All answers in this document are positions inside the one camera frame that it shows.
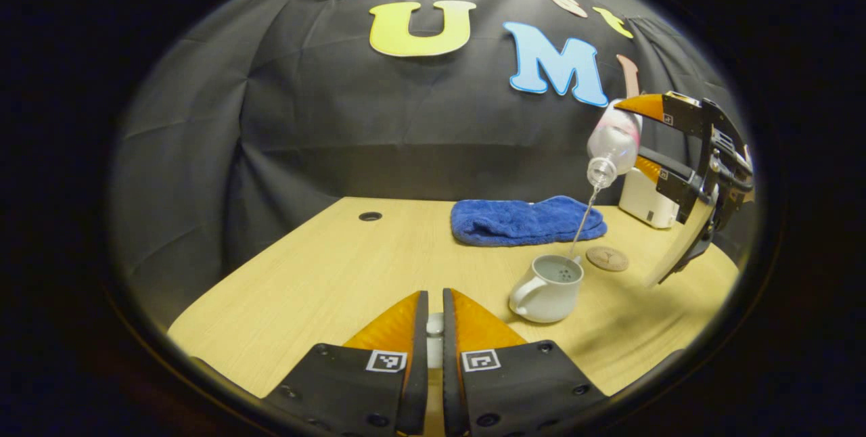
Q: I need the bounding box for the blue towel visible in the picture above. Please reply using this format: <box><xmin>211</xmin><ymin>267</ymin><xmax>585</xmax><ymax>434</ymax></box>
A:
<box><xmin>451</xmin><ymin>195</ymin><xmax>608</xmax><ymax>247</ymax></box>

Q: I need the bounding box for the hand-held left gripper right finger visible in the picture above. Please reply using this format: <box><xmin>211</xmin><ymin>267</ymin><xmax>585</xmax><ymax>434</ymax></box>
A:
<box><xmin>442</xmin><ymin>288</ymin><xmax>608</xmax><ymax>436</ymax></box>

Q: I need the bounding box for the white ceramic teacup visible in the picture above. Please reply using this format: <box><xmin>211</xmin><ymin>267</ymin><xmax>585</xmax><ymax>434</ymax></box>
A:
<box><xmin>509</xmin><ymin>254</ymin><xmax>585</xmax><ymax>324</ymax></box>

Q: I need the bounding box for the clear plastic water bottle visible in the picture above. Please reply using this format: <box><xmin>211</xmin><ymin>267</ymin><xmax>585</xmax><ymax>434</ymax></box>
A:
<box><xmin>586</xmin><ymin>99</ymin><xmax>643</xmax><ymax>189</ymax></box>

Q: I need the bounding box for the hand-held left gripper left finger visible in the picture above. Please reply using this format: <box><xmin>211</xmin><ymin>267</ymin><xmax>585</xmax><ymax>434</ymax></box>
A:
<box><xmin>263</xmin><ymin>290</ymin><xmax>430</xmax><ymax>436</ymax></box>

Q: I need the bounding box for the round wooden coaster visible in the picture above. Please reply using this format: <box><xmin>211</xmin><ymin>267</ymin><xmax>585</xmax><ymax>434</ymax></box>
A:
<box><xmin>586</xmin><ymin>246</ymin><xmax>630</xmax><ymax>273</ymax></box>

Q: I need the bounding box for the white toaster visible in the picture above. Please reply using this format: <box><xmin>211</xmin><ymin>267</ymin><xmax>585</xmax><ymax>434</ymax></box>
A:
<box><xmin>618</xmin><ymin>166</ymin><xmax>681</xmax><ymax>229</ymax></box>

